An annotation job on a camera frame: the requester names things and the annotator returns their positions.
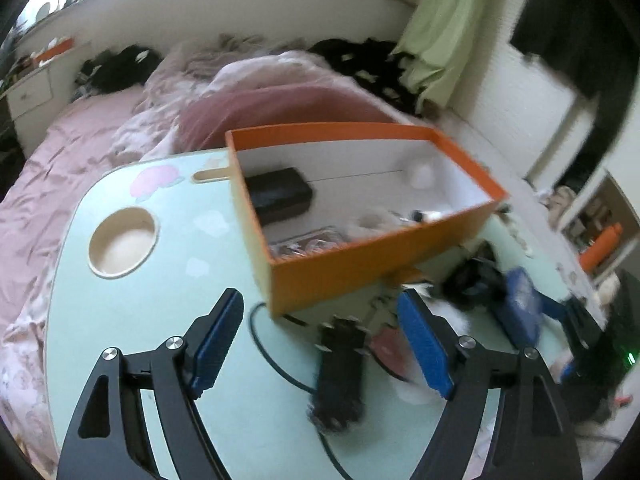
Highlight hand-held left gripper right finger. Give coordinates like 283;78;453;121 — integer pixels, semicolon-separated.
397;290;583;480

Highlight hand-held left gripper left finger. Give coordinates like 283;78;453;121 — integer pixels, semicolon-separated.
56;287;246;480

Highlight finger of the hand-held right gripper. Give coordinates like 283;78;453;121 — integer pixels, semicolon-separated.
542;297;603;353

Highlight beige furry toy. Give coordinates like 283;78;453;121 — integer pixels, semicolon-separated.
400;290;481;403

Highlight black cloth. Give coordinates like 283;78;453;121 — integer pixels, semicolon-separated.
442;255;506;308

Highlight black toy car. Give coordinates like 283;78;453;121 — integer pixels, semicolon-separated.
306;316;373;431

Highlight orange cardboard box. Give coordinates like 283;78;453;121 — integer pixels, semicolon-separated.
225;122;510;317

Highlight light green desktop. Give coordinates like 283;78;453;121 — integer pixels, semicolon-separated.
42;150;601;480

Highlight orange bottle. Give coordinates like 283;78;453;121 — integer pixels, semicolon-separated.
580;225;623;268

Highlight white open shelf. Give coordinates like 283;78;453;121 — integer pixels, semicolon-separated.
560;170;640;281

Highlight clear plastic wrap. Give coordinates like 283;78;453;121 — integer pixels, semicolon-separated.
270;227;351;261

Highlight black rectangular case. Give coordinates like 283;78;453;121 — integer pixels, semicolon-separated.
245;167;314;226

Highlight rumpled pink quilt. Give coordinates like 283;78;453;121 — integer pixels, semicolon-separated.
112;42;436;161

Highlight black striped clothes pile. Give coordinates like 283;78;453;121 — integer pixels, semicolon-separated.
75;45;163;98

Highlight dark cloth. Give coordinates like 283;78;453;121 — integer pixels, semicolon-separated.
510;0;640;186

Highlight white nightstand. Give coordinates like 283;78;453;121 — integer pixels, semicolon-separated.
5;40;93;133

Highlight light green curtain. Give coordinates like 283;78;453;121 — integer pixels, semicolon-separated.
392;0;506;111

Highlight small orange box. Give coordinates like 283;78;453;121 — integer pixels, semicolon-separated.
37;37;76;63

